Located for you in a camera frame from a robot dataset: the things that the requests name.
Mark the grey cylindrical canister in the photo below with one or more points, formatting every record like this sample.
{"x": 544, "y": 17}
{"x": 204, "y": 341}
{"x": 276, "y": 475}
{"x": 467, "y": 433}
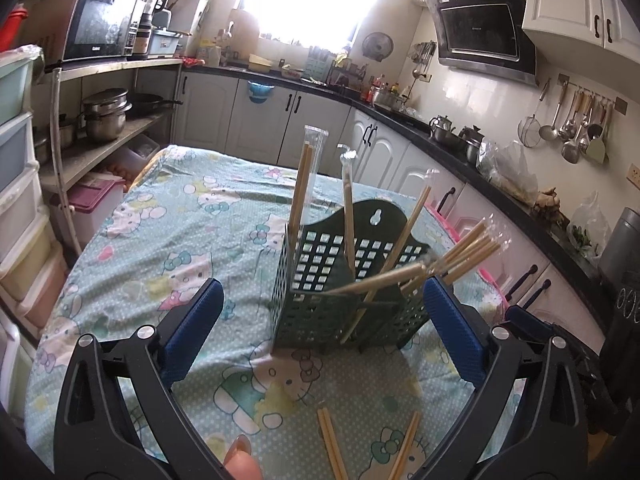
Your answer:
{"x": 622, "y": 245}

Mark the bright window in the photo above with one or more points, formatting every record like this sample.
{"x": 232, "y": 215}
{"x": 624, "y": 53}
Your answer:
{"x": 310, "y": 0}

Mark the red plastic basin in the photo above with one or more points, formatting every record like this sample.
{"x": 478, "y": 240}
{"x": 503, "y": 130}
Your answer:
{"x": 12, "y": 30}

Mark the black countertop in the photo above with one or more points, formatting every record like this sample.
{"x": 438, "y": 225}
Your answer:
{"x": 560, "y": 250}

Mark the bundle of bamboo chopsticks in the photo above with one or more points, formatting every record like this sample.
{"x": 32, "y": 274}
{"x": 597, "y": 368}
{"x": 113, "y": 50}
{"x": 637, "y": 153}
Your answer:
{"x": 465, "y": 255}

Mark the clear plastic storage box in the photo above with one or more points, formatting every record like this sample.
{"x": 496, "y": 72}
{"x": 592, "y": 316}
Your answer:
{"x": 140, "y": 150}

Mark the pastel plastic drawer tower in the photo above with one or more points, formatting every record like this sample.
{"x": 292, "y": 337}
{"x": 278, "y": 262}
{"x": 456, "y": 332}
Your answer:
{"x": 12, "y": 370}
{"x": 20, "y": 135}

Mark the blue plastic bowl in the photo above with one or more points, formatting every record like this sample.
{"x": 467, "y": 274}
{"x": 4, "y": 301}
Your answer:
{"x": 260, "y": 91}

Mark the black range hood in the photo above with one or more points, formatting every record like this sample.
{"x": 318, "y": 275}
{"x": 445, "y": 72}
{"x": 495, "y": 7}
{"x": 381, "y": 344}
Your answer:
{"x": 480, "y": 30}

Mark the chopstick pair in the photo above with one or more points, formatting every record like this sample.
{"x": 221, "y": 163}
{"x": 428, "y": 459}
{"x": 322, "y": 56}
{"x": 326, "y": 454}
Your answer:
{"x": 302, "y": 185}
{"x": 400, "y": 245}
{"x": 348, "y": 220}
{"x": 370, "y": 280}

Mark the ginger roots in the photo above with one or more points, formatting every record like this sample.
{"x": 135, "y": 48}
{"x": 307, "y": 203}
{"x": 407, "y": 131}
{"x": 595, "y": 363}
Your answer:
{"x": 550, "y": 207}

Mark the cartoon cat printed tablecloth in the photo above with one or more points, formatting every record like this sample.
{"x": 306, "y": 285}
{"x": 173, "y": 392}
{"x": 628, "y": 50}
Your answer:
{"x": 150, "y": 240}

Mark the black frying pan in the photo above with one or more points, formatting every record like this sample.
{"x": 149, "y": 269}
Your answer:
{"x": 145, "y": 105}

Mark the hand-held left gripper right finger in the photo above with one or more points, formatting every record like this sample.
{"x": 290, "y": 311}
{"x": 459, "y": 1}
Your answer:
{"x": 455, "y": 330}

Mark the black microwave oven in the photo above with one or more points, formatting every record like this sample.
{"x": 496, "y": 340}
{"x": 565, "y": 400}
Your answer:
{"x": 100, "y": 22}

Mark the grey plastic container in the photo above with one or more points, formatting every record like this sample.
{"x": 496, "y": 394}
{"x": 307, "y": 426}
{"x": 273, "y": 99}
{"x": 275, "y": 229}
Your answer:
{"x": 165, "y": 43}

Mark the small wall fan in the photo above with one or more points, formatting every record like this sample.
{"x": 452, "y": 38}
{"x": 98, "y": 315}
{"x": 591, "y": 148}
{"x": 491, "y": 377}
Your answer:
{"x": 377, "y": 46}

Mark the steel kettle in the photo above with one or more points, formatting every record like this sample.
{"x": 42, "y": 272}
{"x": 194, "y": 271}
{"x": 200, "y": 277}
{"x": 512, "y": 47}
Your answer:
{"x": 471, "y": 146}
{"x": 442, "y": 132}

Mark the steel cooking pot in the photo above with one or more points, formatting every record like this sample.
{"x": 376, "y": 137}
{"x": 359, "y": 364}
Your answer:
{"x": 389, "y": 100}

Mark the green perforated utensil holder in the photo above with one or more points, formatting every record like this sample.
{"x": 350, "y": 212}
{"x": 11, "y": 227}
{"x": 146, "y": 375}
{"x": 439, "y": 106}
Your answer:
{"x": 385, "y": 210}

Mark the pink plastic table cover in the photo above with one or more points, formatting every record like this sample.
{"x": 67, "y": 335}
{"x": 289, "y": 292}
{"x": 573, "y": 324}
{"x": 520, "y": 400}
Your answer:
{"x": 492, "y": 287}

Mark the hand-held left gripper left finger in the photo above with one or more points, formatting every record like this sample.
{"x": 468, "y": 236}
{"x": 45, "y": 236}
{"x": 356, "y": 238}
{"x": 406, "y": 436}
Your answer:
{"x": 192, "y": 335}

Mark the pink storage box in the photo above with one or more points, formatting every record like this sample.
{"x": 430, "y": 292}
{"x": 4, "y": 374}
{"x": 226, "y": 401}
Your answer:
{"x": 90, "y": 210}

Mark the wall power socket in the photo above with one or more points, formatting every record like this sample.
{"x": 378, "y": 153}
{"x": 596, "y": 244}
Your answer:
{"x": 634, "y": 174}

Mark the person's left hand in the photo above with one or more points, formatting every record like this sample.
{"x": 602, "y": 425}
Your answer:
{"x": 242, "y": 465}

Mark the clear plastic bag with greens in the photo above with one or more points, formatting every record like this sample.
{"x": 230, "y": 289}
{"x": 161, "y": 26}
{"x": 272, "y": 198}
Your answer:
{"x": 590, "y": 230}

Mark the stacked steel pots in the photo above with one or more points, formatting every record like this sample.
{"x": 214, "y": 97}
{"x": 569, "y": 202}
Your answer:
{"x": 105, "y": 125}

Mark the white wall cabinet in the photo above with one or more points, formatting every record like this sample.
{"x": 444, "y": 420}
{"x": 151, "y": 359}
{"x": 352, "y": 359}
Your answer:
{"x": 560, "y": 0}

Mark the metal shelf rack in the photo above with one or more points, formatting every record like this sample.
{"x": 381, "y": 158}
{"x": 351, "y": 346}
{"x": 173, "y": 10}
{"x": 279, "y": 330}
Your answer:
{"x": 100, "y": 152}

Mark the row of hanging kitchen utensils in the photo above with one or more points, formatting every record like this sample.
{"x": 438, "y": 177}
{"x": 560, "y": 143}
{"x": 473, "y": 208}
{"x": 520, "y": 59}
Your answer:
{"x": 570, "y": 125}

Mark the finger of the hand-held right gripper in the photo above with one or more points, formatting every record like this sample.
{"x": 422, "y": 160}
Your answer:
{"x": 527, "y": 322}

